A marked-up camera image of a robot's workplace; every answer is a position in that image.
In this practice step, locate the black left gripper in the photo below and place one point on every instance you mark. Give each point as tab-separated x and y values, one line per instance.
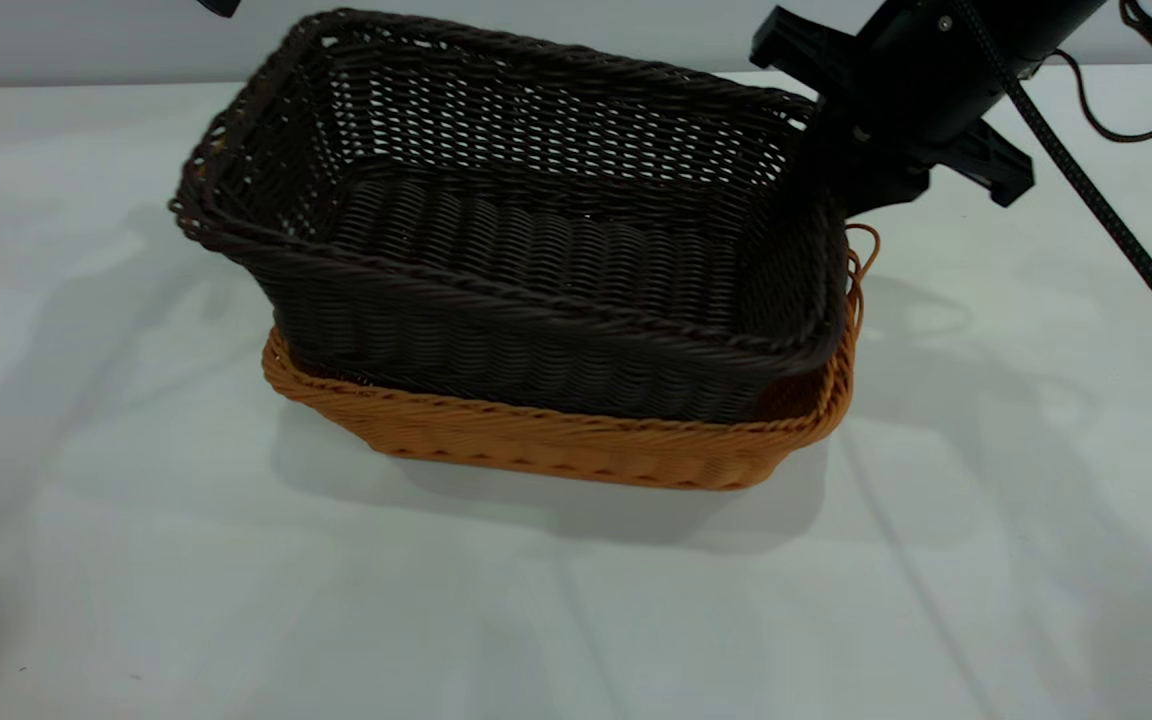
221	6

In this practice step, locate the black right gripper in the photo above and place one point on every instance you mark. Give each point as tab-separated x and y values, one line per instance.
916	90

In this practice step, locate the dark brown wicker basket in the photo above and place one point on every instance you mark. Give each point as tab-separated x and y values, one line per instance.
536	250

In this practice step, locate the orange-brown wicker basket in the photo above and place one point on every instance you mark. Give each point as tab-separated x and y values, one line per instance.
586	450

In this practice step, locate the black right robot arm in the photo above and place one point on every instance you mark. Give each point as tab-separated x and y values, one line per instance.
1046	25

